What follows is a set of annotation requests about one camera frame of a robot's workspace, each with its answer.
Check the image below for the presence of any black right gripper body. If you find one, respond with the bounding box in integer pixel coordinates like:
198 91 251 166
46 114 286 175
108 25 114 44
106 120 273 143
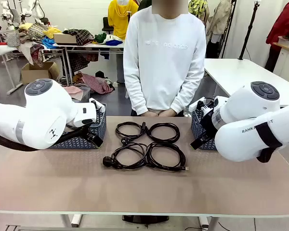
197 112 216 142

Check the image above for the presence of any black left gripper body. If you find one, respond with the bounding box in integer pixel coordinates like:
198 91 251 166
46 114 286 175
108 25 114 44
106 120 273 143
82 125 97 142

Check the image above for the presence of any black power cable large plug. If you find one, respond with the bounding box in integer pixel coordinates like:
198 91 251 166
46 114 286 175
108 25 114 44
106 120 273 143
102 142 149 170

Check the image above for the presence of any black USB cable coil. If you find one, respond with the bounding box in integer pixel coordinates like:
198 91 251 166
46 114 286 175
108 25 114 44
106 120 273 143
146 141 190 173

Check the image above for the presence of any black power cable small plug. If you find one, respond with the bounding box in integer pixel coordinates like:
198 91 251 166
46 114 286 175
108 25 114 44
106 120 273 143
115 121 149 145

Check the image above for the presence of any person's left forearm white sleeve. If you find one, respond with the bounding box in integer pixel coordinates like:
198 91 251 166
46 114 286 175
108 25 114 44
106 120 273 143
170 72 206 116

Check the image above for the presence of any person's left hand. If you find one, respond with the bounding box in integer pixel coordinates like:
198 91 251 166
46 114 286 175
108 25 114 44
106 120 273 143
158 109 177 118

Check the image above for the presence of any person's right hand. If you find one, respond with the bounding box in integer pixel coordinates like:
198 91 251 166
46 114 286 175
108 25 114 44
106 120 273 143
146 109 163 118

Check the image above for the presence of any blue-grey plastic lattice basket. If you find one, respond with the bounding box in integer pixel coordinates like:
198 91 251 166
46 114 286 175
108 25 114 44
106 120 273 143
190 110 219 151
48 102 107 150

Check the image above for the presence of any pink checkered cloth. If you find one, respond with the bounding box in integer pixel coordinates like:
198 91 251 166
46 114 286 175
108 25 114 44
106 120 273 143
62 86 84 100

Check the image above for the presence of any red checkered cloth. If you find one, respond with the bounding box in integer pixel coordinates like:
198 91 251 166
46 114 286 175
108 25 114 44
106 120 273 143
73 71 116 94

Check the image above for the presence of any person in white sweatshirt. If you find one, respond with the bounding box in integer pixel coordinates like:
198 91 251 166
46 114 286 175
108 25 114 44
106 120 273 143
123 0 207 117

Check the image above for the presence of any open cardboard box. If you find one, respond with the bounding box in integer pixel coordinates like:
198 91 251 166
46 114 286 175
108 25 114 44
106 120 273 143
20 62 60 84

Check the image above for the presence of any white table leg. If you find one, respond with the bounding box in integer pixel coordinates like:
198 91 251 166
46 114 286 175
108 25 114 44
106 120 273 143
60 213 83 228
198 215 219 231

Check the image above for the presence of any white clothes table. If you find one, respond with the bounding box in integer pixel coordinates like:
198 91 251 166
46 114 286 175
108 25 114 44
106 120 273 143
52 43 125 86

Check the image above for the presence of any black base under table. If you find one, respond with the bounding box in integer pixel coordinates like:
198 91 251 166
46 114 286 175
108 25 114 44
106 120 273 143
122 215 170 223

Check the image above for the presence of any black tripod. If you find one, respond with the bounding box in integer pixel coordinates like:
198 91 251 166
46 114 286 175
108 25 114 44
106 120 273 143
238 0 260 61

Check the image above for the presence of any green garment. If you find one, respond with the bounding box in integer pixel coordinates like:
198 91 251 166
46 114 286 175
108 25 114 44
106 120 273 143
94 33 109 44

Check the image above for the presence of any cardboard box among clothes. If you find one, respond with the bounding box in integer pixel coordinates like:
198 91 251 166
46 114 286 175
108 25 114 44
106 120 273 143
53 33 77 45

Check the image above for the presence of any bright blue cloth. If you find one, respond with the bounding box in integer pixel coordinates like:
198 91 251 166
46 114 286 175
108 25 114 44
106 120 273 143
41 37 63 50

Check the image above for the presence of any beige hanging coat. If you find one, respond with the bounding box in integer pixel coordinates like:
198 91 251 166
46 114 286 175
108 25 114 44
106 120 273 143
206 0 233 45

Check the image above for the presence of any yellow cloth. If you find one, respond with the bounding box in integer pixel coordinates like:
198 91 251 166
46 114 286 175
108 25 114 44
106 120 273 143
42 27 63 39

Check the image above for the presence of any black office chair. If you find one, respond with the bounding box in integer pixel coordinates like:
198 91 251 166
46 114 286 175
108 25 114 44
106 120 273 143
102 16 114 37

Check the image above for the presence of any mixed clothes pile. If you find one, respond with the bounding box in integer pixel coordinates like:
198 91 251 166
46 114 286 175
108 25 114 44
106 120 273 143
6 23 50 65

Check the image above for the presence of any white padded ironing table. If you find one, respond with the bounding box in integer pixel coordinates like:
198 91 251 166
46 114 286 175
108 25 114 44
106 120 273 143
0 44 24 94

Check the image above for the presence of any yellow hoodie on mannequin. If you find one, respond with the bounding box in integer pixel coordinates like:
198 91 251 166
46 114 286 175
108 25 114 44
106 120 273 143
107 0 140 40

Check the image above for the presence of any yellow patterned shirt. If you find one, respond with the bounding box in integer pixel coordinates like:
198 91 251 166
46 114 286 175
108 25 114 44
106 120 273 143
187 0 210 27

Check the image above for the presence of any red jacket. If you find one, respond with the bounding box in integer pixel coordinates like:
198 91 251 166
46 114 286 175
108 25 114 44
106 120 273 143
266 0 289 52

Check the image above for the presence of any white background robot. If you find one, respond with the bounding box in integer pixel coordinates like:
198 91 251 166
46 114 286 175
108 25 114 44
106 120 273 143
21 0 49 25
0 0 22 31

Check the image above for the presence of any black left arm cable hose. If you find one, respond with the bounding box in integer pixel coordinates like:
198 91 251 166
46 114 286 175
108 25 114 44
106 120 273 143
0 126 92 152

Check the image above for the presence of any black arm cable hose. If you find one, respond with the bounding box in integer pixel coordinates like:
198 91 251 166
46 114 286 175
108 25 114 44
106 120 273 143
0 126 92 152
255 121 289 164

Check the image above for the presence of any black coiled cable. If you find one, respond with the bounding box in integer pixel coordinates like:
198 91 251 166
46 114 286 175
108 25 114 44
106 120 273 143
148 122 181 143

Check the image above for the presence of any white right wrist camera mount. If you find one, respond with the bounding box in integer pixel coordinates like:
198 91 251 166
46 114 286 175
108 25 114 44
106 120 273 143
189 96 219 115

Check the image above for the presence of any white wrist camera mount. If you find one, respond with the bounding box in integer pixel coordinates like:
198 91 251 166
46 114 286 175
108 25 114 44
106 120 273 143
88 97 106 115
189 96 219 115

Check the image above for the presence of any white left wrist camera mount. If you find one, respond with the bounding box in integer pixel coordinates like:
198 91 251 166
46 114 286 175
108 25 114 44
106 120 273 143
88 97 106 115

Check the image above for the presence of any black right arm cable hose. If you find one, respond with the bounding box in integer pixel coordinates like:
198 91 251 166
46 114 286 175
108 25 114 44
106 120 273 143
255 121 289 164

